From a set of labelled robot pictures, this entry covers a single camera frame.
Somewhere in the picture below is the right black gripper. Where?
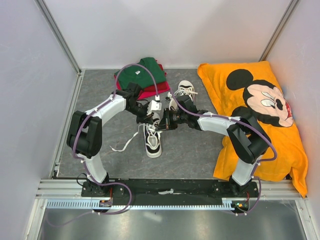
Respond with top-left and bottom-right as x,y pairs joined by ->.
155,107 -> 187,132

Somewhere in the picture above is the white shoelace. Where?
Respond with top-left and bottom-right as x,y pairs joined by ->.
110,123 -> 162,153

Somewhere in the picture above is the black white sneaker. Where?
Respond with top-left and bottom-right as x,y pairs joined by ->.
143,113 -> 162,158
174,80 -> 198,118

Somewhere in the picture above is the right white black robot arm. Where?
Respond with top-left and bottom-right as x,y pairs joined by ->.
155,95 -> 271,197

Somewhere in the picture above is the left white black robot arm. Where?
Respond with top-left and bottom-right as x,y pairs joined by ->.
66,82 -> 162,197

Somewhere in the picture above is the pink folded t-shirt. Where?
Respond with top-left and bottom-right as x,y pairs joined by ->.
125,88 -> 168,104

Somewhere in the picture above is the dark red folded t-shirt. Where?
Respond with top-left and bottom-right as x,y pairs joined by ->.
113,58 -> 171,99

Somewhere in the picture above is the green folded t-shirt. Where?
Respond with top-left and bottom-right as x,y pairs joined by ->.
114,57 -> 168,97

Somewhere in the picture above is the black white sneaker tied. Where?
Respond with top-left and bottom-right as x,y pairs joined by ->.
174,80 -> 198,118

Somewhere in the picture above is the white tape scrap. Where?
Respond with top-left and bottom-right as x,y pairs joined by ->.
158,188 -> 182,196

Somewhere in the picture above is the orange Mickey Mouse pillow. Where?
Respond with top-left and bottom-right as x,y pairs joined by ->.
197,61 -> 308,197

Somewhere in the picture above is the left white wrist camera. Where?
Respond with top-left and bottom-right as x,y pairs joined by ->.
146,100 -> 162,115

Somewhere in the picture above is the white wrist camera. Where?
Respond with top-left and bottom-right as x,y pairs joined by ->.
146,100 -> 162,115
165,92 -> 179,111

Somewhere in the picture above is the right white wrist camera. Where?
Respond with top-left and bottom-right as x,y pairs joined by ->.
165,92 -> 179,111

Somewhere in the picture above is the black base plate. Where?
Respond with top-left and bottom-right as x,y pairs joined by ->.
81,178 -> 259,207

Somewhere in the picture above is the grey slotted cable duct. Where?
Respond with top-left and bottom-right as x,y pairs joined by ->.
46,198 -> 248,211

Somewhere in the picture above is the left aluminium corner post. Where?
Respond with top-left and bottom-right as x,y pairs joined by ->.
35,0 -> 82,75

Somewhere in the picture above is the aluminium corner post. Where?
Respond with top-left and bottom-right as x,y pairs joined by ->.
258,0 -> 301,62
35,0 -> 82,75

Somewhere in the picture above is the right aluminium corner post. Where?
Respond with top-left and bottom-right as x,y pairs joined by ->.
258,0 -> 301,62

